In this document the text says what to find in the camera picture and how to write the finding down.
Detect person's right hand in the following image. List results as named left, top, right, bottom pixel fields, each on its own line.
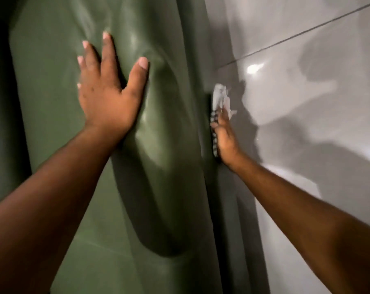
left=210, top=106, right=245, bottom=170

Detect person's left hand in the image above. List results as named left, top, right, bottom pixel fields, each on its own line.
left=77, top=31, right=149, bottom=139

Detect white striped cleaning cloth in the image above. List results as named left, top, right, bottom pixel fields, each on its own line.
left=210, top=83, right=237, bottom=158

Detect green shower curtain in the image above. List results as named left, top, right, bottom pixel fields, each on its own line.
left=0, top=0, right=271, bottom=294

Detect person's right forearm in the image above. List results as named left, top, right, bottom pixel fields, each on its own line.
left=227, top=151, right=370, bottom=294

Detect person's left forearm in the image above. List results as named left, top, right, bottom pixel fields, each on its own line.
left=0, top=125, right=128, bottom=294

